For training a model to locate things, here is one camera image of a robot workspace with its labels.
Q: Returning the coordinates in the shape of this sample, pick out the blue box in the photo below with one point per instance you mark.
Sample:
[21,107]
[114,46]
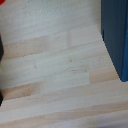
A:
[116,33]

